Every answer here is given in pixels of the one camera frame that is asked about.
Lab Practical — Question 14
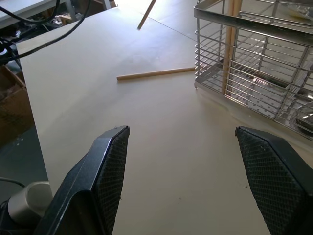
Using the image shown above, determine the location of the silver robot body cylinder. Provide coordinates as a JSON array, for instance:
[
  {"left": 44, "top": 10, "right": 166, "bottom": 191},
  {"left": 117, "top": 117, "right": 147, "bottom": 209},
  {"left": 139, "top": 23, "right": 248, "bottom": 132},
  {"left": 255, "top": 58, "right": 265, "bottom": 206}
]
[{"left": 6, "top": 181, "right": 53, "bottom": 225}]

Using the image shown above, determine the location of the wooden chopstick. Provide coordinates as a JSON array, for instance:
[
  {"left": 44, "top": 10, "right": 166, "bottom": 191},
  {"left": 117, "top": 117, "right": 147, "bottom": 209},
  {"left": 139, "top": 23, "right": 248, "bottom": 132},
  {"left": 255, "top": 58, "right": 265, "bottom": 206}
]
[
  {"left": 229, "top": 0, "right": 242, "bottom": 58},
  {"left": 221, "top": 0, "right": 235, "bottom": 95},
  {"left": 136, "top": 0, "right": 157, "bottom": 31},
  {"left": 116, "top": 67, "right": 196, "bottom": 83}
]

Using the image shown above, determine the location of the black cable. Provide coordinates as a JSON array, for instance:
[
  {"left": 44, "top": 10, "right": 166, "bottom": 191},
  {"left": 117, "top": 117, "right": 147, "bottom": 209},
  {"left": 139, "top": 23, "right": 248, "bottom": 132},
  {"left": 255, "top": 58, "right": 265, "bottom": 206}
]
[
  {"left": 0, "top": 0, "right": 61, "bottom": 24},
  {"left": 15, "top": 0, "right": 93, "bottom": 59}
]

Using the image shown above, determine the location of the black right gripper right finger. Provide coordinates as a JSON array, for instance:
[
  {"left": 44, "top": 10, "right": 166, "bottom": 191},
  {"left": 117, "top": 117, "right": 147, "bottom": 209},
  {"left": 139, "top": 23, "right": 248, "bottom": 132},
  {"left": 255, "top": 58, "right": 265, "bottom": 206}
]
[{"left": 235, "top": 126, "right": 313, "bottom": 235}]

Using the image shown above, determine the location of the brown cardboard box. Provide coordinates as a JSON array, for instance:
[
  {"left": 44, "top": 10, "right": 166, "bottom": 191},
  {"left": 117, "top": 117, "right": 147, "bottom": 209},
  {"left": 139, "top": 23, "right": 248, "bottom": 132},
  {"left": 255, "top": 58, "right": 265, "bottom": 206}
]
[{"left": 0, "top": 65, "right": 35, "bottom": 148}]

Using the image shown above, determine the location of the white background table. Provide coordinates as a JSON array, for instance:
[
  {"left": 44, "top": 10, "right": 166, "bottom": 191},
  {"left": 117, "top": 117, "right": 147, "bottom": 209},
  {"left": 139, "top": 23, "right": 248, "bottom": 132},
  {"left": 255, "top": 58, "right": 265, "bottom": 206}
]
[{"left": 0, "top": 0, "right": 65, "bottom": 29}]

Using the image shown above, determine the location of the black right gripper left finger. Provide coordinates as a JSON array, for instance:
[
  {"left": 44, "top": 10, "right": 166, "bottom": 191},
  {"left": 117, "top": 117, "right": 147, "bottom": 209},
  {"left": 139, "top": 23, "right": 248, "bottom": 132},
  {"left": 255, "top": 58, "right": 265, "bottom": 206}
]
[{"left": 34, "top": 125, "right": 131, "bottom": 235}]

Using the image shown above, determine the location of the metal wire basket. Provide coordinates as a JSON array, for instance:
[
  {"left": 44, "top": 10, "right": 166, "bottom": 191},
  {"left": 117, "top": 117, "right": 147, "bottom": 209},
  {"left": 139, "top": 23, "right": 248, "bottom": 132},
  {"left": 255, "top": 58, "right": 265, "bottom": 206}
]
[{"left": 193, "top": 0, "right": 313, "bottom": 141}]

